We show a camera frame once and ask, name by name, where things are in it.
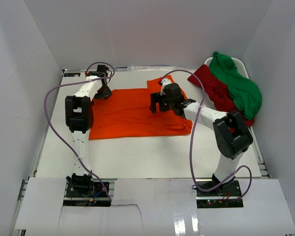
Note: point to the red t shirt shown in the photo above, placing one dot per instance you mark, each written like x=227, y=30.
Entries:
x=216, y=90

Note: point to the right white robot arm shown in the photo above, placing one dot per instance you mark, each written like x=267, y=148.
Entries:
x=233, y=137

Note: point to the white paper sheet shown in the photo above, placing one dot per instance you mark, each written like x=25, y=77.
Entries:
x=145, y=68

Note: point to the green t shirt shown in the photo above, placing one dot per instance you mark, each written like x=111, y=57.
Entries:
x=244, y=93

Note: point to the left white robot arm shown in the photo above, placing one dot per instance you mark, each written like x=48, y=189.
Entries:
x=79, y=118

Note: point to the orange t shirt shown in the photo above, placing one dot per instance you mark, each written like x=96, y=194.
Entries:
x=126, y=113

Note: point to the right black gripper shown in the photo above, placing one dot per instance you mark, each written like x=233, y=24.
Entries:
x=157, y=98

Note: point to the white perforated laundry basket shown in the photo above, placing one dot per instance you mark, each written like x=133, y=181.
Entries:
x=239, y=65

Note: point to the black label sticker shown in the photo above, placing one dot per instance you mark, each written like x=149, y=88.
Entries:
x=75, y=74

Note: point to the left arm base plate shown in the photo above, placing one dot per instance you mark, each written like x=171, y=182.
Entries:
x=95, y=196

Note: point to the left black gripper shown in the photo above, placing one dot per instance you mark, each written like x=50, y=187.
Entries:
x=105, y=94

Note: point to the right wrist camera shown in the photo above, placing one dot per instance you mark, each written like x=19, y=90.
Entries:
x=164, y=82

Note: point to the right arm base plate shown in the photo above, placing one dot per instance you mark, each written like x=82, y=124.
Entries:
x=225, y=197

